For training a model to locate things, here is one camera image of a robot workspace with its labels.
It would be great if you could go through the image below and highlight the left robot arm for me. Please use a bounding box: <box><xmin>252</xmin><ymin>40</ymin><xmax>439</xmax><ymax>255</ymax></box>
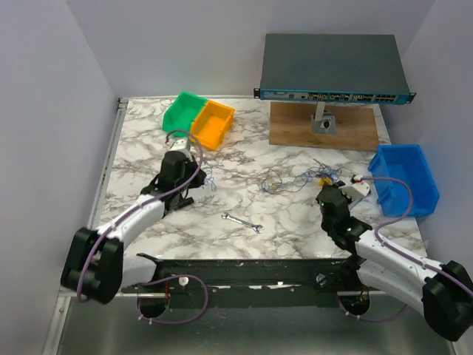
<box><xmin>61</xmin><ymin>151</ymin><xmax>205</xmax><ymax>304</ymax></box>

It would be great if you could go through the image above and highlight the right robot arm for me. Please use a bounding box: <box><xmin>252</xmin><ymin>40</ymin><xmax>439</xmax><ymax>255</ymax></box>
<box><xmin>316</xmin><ymin>179</ymin><xmax>472</xmax><ymax>342</ymax></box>

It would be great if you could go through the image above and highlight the silver ratchet wrench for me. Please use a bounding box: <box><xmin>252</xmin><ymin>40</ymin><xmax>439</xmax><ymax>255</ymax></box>
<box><xmin>348</xmin><ymin>196</ymin><xmax>367</xmax><ymax>210</ymax></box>

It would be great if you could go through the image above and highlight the green plastic bin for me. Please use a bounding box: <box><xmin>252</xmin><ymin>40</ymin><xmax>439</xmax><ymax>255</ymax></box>
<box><xmin>162</xmin><ymin>92</ymin><xmax>208</xmax><ymax>132</ymax></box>

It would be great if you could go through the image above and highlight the orange plastic bin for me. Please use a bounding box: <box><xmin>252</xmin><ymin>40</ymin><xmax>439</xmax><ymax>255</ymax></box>
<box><xmin>191</xmin><ymin>101</ymin><xmax>235</xmax><ymax>151</ymax></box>

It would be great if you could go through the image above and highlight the small open-end wrench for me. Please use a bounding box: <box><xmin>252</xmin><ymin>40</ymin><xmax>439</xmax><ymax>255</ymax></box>
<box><xmin>222</xmin><ymin>212</ymin><xmax>264</xmax><ymax>234</ymax></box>

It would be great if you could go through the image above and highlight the wooden board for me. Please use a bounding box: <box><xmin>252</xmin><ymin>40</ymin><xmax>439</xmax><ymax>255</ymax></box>
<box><xmin>269</xmin><ymin>102</ymin><xmax>379</xmax><ymax>152</ymax></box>

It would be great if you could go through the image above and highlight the blue plastic bin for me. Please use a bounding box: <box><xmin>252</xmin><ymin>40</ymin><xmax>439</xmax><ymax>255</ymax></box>
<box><xmin>368</xmin><ymin>144</ymin><xmax>440</xmax><ymax>217</ymax></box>

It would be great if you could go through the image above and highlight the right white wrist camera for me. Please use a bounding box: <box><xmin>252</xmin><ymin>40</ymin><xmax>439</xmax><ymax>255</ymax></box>
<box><xmin>338</xmin><ymin>175</ymin><xmax>370</xmax><ymax>202</ymax></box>

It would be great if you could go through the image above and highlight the black T-handle tool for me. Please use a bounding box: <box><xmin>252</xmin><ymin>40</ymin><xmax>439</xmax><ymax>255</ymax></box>
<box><xmin>163</xmin><ymin>192</ymin><xmax>194</xmax><ymax>216</ymax></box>

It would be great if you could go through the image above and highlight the grey metal stand bracket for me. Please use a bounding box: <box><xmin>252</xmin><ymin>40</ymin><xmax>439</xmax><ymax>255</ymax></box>
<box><xmin>310</xmin><ymin>102</ymin><xmax>336</xmax><ymax>135</ymax></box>

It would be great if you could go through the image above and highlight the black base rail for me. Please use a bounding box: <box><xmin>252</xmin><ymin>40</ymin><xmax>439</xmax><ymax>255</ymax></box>
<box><xmin>122</xmin><ymin>257</ymin><xmax>363</xmax><ymax>308</ymax></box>

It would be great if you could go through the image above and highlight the grey network switch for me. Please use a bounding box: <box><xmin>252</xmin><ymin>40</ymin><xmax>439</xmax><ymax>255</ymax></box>
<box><xmin>253</xmin><ymin>33</ymin><xmax>415</xmax><ymax>105</ymax></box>

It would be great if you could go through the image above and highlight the aluminium frame rail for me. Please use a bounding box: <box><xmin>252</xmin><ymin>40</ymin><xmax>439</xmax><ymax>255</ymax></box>
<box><xmin>41</xmin><ymin>98</ymin><xmax>129</xmax><ymax>354</ymax></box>

